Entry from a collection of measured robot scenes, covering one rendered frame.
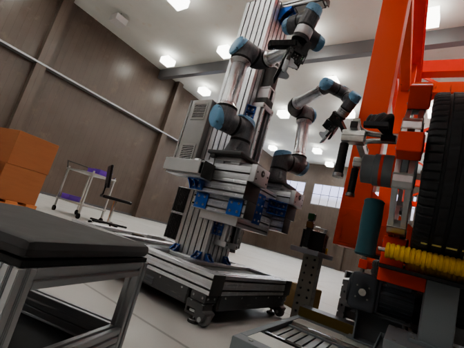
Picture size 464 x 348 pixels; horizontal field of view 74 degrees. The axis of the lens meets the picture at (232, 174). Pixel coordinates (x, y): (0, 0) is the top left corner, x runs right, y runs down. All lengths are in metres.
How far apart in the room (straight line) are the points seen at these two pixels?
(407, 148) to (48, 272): 1.01
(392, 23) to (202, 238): 1.85
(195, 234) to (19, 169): 2.18
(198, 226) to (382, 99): 1.37
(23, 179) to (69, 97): 9.07
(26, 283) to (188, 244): 1.46
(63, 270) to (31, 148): 3.11
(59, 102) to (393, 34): 11.17
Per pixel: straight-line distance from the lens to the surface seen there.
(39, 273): 0.53
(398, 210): 1.66
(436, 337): 1.39
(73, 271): 0.58
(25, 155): 3.62
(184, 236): 1.95
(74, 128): 12.58
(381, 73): 2.28
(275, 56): 1.78
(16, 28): 12.30
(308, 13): 1.48
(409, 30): 3.54
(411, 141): 1.15
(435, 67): 5.25
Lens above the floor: 0.42
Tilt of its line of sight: 10 degrees up
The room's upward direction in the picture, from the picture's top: 16 degrees clockwise
